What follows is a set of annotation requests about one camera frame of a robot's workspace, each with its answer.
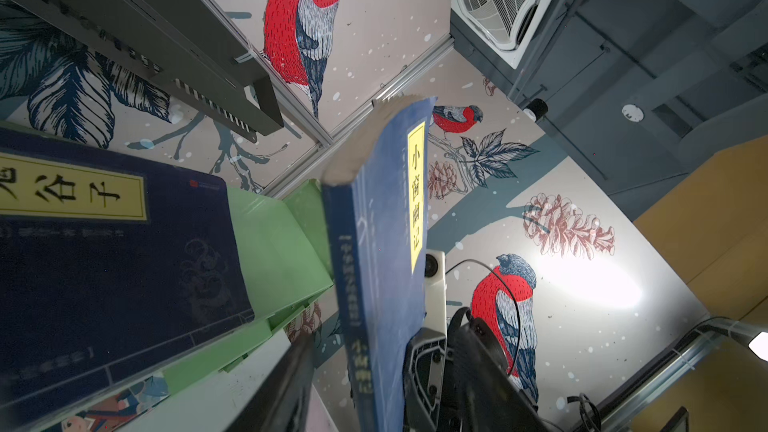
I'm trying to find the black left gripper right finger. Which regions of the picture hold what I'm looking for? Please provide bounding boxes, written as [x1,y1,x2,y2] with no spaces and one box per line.
[451,318,547,431]

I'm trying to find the colourful illustrated large book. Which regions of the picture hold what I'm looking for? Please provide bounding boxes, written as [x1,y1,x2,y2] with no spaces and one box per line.
[47,373,170,432]

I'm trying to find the aluminium frame post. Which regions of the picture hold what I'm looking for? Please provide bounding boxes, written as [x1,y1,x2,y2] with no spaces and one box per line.
[173,0,457,199]

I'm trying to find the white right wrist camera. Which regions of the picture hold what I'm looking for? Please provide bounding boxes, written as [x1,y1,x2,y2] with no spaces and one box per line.
[424,250,448,335]

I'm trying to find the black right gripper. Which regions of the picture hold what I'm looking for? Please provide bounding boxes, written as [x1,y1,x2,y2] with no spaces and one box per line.
[403,327,456,431]

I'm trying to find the blue book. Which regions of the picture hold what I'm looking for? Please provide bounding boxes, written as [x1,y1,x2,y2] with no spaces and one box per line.
[321,95,436,431]
[1,129,254,431]

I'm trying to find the green wooden shelf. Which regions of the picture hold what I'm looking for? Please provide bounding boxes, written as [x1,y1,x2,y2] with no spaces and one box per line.
[35,179,334,427]

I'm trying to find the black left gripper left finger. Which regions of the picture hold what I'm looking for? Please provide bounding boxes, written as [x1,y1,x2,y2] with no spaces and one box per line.
[226,333,314,432]

